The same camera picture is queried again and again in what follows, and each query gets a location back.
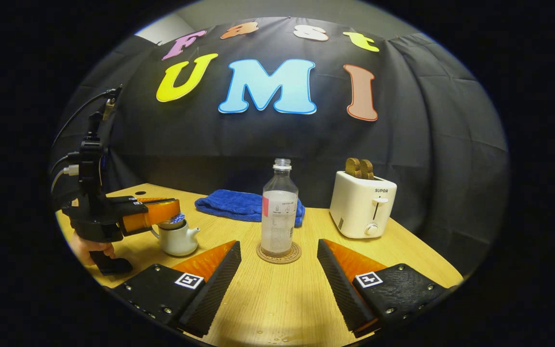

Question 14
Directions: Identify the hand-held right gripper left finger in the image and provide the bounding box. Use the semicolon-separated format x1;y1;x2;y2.
113;240;242;338

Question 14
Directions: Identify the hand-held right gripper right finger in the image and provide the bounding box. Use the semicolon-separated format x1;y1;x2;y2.
317;239;459;339

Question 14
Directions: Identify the white teacup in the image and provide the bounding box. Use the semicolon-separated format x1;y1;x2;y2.
150;219;200;257

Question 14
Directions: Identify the round wooden coaster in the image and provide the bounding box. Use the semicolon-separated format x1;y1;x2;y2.
256;241;302;265

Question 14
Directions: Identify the clear plastic water bottle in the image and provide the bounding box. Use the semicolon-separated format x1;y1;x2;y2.
261;159;299;257

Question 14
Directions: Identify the blue towel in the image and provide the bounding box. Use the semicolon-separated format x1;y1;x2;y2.
195;189;305;228

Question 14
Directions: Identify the white toaster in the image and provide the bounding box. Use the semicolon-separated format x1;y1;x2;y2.
329;170;397;240

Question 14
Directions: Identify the white cable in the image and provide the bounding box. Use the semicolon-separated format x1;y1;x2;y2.
50;164;80;193

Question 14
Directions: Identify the black cable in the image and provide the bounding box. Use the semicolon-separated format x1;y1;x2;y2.
51;88;117;145

